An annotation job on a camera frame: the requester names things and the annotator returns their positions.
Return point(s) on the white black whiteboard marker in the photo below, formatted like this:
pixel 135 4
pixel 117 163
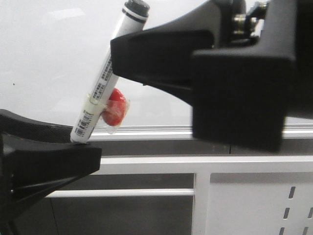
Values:
pixel 133 19

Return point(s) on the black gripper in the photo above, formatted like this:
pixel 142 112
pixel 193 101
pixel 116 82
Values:
pixel 241 96

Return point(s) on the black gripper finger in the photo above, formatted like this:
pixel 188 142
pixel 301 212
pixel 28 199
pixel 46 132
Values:
pixel 34 130
pixel 31 170
pixel 160 57

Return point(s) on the red round magnet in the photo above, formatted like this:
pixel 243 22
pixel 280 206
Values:
pixel 115 111

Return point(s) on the white metal stand frame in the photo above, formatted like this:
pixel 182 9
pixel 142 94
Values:
pixel 232 195

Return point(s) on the white whiteboard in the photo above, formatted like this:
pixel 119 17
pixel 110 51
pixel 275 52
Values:
pixel 50 53

